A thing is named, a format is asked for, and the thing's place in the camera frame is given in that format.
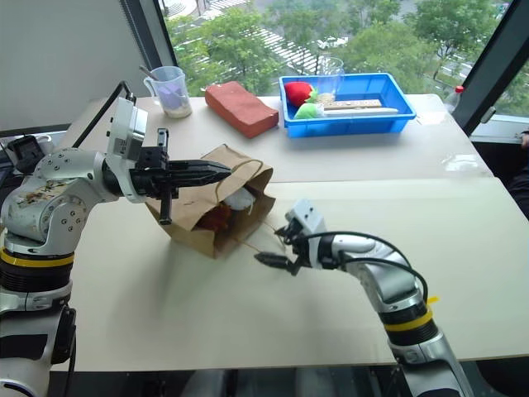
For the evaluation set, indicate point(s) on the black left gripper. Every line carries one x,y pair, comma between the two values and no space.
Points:
152,159

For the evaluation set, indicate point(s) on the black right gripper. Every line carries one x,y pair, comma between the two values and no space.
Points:
301,252

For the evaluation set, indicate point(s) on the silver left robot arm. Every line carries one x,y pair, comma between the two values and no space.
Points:
45,207

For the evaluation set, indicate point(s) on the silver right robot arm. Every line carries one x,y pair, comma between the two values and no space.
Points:
396,281

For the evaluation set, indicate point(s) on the brown paper bag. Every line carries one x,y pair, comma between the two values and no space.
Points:
244,231

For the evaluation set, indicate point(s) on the white plush toy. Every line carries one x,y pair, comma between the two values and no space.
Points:
240,201

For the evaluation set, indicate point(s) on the green plush toy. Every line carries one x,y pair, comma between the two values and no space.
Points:
308,111

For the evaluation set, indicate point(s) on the red strawberry plush toy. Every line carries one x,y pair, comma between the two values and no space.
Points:
298,93

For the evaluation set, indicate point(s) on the red brick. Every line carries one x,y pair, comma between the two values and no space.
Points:
241,107

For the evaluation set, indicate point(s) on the clear plastic measuring cup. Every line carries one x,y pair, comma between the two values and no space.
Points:
171,93

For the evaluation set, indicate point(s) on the metal spoon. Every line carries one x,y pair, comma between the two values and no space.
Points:
149,73

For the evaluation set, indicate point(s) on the blue plastic bin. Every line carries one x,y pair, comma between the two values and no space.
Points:
351,122

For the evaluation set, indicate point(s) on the wooden block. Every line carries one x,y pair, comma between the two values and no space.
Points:
355,103

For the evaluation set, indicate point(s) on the black box device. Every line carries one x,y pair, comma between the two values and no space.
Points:
25,153

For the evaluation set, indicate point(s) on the white flat stick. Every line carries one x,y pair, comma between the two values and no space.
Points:
368,111

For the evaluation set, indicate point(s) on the plastic bottle with red cap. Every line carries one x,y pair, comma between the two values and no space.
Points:
454,99

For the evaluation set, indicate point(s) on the person in dark clothing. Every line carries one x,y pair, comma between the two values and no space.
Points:
520,182

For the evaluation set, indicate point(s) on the black window pillar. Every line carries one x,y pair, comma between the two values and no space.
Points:
492,62

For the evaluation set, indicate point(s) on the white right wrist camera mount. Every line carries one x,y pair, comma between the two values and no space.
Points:
308,219

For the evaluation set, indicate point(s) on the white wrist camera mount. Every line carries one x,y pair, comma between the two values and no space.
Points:
308,219
126,136

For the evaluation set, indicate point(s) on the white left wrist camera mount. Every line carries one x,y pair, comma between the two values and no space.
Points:
126,136

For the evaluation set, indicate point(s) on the dark slanted window frame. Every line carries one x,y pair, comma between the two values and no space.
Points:
144,41

